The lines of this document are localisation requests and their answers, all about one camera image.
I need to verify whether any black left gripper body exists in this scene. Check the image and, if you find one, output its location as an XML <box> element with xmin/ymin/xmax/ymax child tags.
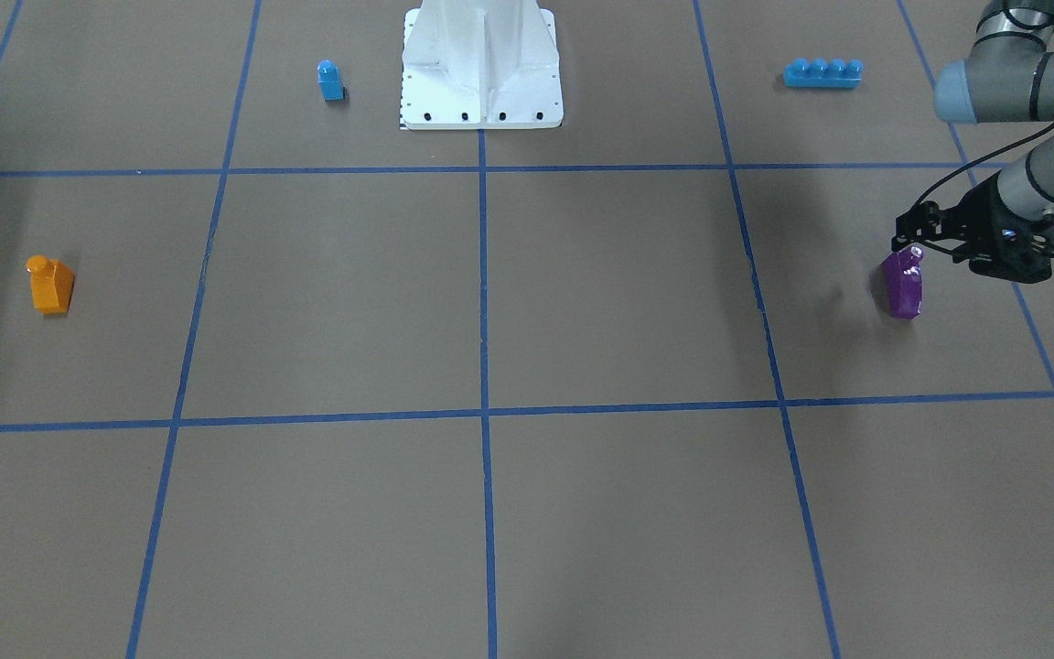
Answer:
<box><xmin>941</xmin><ymin>190</ymin><xmax>1054</xmax><ymax>284</ymax></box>

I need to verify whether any purple trapezoid block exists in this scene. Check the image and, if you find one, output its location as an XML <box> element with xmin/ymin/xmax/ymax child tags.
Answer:
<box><xmin>881</xmin><ymin>243</ymin><xmax>924</xmax><ymax>319</ymax></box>

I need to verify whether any orange trapezoid block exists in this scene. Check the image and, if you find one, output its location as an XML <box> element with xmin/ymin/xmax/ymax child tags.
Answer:
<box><xmin>26</xmin><ymin>254</ymin><xmax>75</xmax><ymax>316</ymax></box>

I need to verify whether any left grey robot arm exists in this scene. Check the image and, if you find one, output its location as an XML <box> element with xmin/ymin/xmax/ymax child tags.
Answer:
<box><xmin>890</xmin><ymin>1</ymin><xmax>1054</xmax><ymax>284</ymax></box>

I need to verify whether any long blue studded block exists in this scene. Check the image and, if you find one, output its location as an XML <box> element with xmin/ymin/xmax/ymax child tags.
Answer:
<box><xmin>782</xmin><ymin>58</ymin><xmax>865</xmax><ymax>89</ymax></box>

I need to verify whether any small blue block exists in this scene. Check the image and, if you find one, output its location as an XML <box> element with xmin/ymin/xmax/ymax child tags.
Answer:
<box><xmin>317</xmin><ymin>59</ymin><xmax>346</xmax><ymax>102</ymax></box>

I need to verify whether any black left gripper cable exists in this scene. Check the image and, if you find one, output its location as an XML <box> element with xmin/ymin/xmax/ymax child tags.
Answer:
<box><xmin>915</xmin><ymin>119</ymin><xmax>1054</xmax><ymax>257</ymax></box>

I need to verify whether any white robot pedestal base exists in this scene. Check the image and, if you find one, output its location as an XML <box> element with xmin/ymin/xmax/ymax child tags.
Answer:
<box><xmin>399</xmin><ymin>1</ymin><xmax>565</xmax><ymax>131</ymax></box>

